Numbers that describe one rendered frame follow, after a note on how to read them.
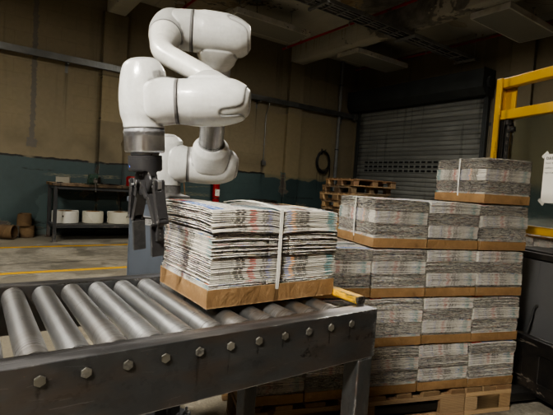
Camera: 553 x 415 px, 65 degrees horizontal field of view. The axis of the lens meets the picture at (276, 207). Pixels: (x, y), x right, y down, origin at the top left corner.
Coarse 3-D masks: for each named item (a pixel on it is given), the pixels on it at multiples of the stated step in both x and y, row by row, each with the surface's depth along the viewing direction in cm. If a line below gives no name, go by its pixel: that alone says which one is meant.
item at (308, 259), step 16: (288, 208) 113; (304, 208) 117; (304, 224) 109; (320, 224) 112; (304, 240) 110; (320, 240) 113; (336, 240) 116; (288, 256) 108; (304, 256) 111; (320, 256) 114; (288, 272) 109; (304, 272) 111; (320, 272) 114
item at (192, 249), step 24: (168, 216) 115; (192, 216) 102; (216, 216) 94; (240, 216) 98; (264, 216) 102; (168, 240) 116; (192, 240) 103; (216, 240) 95; (240, 240) 99; (264, 240) 103; (168, 264) 115; (192, 264) 103; (216, 264) 97; (240, 264) 100; (264, 264) 104; (216, 288) 97
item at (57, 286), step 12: (120, 276) 124; (132, 276) 125; (144, 276) 126; (156, 276) 127; (0, 288) 104; (24, 288) 107; (60, 288) 112; (84, 288) 115; (0, 300) 104; (60, 300) 112; (0, 312) 104; (36, 312) 109; (0, 324) 104; (0, 336) 105
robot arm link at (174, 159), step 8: (168, 136) 182; (176, 136) 186; (168, 144) 180; (176, 144) 183; (168, 152) 180; (176, 152) 181; (184, 152) 182; (168, 160) 180; (176, 160) 181; (184, 160) 182; (168, 168) 181; (176, 168) 181; (184, 168) 182; (160, 176) 180; (168, 176) 181; (176, 176) 182; (184, 176) 184; (168, 184) 182; (176, 184) 185
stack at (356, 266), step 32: (352, 256) 193; (384, 256) 198; (416, 256) 203; (448, 256) 208; (384, 320) 199; (416, 320) 204; (448, 320) 210; (384, 352) 201; (416, 352) 207; (448, 352) 212; (288, 384) 188; (320, 384) 192; (384, 384) 203
